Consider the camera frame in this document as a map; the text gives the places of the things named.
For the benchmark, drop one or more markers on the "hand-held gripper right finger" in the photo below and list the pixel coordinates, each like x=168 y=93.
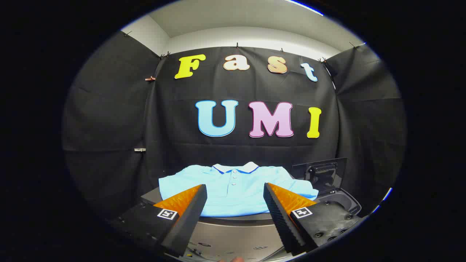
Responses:
x=278 y=218

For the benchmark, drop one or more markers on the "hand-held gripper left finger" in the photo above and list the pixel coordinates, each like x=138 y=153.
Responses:
x=189 y=218

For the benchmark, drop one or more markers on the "light blue polo shirt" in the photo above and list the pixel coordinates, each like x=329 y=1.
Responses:
x=233 y=196

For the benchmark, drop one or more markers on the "dark glass washing machine lid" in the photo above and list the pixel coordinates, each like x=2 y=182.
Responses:
x=320 y=173

